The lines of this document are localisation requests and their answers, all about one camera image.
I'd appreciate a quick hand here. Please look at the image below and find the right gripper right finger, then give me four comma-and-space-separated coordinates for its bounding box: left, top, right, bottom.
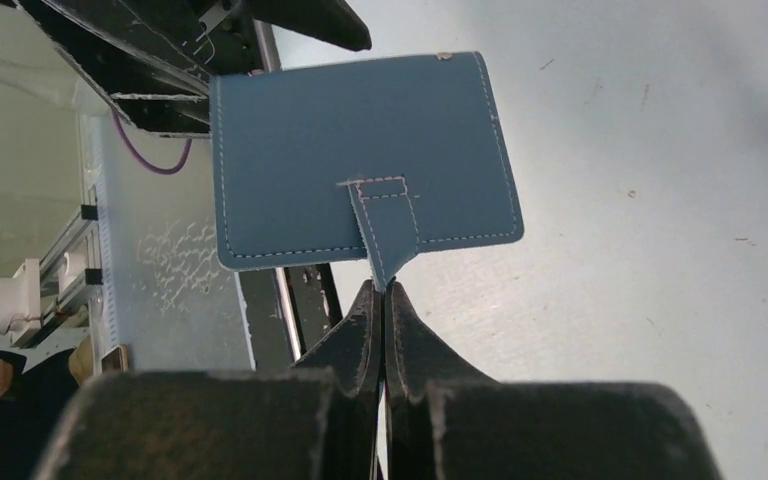
383, 282, 721, 479

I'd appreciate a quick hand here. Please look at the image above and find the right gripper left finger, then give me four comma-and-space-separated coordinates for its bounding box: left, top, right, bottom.
34, 281, 382, 479

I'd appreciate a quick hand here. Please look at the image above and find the blue leather card holder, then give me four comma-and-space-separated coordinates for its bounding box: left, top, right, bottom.
209, 52, 525, 291

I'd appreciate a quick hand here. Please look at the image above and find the person in background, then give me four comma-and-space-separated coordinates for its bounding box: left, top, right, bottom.
0, 337, 94, 479

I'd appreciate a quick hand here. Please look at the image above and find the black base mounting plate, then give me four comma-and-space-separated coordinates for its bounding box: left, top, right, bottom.
4, 0, 372, 138

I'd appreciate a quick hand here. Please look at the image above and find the blue cable duct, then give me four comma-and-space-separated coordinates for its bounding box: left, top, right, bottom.
87, 117, 119, 358

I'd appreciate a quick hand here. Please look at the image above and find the aluminium frame rail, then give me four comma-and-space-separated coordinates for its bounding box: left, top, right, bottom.
10, 204, 103, 349

